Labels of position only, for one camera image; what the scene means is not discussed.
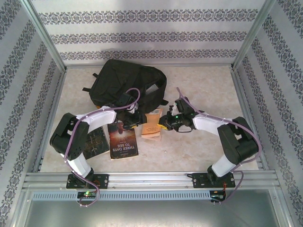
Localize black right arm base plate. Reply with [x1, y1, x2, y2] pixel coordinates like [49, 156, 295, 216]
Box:
[192, 172, 237, 189]

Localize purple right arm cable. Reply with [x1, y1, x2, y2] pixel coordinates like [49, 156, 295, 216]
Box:
[176, 87, 261, 204]

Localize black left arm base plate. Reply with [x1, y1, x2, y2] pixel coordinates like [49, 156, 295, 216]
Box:
[66, 174, 110, 190]

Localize black book with barcode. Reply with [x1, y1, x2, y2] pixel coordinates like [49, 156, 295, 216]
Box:
[83, 126, 110, 159]

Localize aluminium mounting rail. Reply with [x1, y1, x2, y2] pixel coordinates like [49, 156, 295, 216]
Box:
[22, 172, 278, 190]

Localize orange paperback book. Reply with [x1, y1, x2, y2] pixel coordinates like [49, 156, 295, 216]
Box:
[141, 107, 164, 140]

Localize grey metal tray sheet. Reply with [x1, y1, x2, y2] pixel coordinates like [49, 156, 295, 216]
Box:
[23, 201, 289, 227]

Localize aluminium frame post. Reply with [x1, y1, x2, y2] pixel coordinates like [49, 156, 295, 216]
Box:
[20, 0, 67, 71]
[232, 0, 277, 70]

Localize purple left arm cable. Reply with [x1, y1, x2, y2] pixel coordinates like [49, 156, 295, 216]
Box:
[63, 87, 142, 209]

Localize Three Days To See book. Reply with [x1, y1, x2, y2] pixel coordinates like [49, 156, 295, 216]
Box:
[107, 122, 140, 161]

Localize slotted grey cable duct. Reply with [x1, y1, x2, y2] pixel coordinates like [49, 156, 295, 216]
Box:
[30, 190, 212, 201]

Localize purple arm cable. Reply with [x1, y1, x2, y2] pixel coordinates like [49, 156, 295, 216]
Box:
[63, 87, 142, 209]
[176, 87, 261, 204]

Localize black backpack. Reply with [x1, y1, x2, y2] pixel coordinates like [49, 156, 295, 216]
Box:
[82, 59, 168, 114]

